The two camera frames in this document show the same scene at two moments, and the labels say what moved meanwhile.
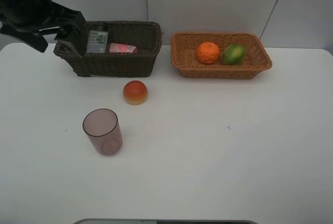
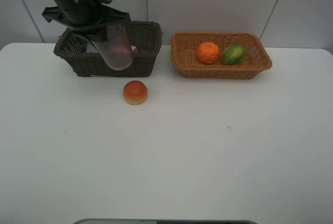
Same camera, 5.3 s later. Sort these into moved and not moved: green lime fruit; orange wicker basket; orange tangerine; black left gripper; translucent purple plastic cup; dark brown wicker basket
Moved: black left gripper; translucent purple plastic cup
Not moved: dark brown wicker basket; orange wicker basket; orange tangerine; green lime fruit
